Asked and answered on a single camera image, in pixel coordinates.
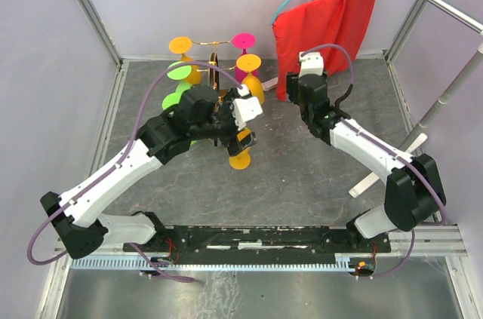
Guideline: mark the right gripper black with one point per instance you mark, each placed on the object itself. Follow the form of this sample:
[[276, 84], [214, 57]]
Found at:
[[291, 86]]

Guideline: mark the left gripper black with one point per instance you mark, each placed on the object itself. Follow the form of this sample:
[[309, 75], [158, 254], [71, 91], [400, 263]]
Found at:
[[230, 141]]

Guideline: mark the orange wine glass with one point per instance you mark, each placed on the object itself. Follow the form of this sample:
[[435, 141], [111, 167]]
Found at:
[[181, 45], [242, 160], [250, 63]]

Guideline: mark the orange wine glass front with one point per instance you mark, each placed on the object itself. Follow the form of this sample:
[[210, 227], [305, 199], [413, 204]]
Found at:
[[250, 63]]

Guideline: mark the gold wine glass rack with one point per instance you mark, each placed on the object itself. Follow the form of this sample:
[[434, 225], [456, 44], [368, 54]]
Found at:
[[215, 70]]

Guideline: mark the magenta wine glass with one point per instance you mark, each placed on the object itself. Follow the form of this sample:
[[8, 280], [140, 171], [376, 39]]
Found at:
[[243, 41]]

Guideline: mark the green wine glass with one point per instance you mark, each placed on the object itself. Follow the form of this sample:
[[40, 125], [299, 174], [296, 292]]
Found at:
[[171, 99], [179, 72]]

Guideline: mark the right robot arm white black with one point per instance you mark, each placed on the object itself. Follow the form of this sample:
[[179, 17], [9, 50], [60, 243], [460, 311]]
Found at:
[[413, 189]]

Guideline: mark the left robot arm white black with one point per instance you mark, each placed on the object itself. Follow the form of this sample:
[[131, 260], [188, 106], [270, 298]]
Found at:
[[78, 214]]

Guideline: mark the red cloth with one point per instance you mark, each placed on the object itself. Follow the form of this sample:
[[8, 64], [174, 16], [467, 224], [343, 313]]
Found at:
[[342, 22]]

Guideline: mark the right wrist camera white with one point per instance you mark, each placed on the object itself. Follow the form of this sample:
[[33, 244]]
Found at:
[[311, 63]]

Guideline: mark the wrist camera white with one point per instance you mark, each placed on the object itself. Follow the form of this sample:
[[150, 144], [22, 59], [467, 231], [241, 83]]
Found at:
[[245, 107], [311, 63]]

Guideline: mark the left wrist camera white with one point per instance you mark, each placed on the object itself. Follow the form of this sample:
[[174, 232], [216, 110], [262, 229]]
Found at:
[[245, 107]]

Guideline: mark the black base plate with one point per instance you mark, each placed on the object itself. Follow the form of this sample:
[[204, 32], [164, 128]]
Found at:
[[184, 240]]

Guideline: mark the metal clothes rail stand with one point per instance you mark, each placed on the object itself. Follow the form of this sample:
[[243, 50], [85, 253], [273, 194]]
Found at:
[[439, 69]]

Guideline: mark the white cable duct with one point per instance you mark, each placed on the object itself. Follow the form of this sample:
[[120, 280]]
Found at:
[[252, 260]]

